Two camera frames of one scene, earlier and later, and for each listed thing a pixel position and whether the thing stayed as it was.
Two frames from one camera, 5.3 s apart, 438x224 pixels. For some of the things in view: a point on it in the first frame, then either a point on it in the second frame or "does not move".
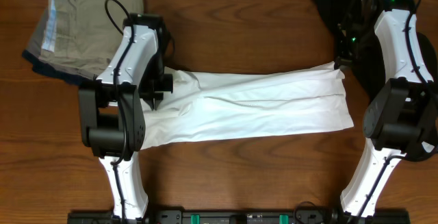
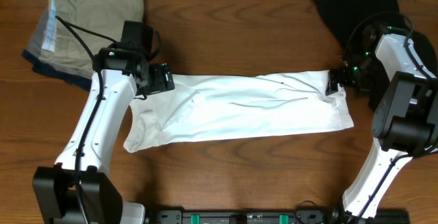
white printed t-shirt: (202, 105) does not move
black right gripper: (343, 59) → (343, 81)
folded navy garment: (72, 77) does not move
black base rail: (239, 216) does not move
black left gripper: (155, 98) → (164, 81)
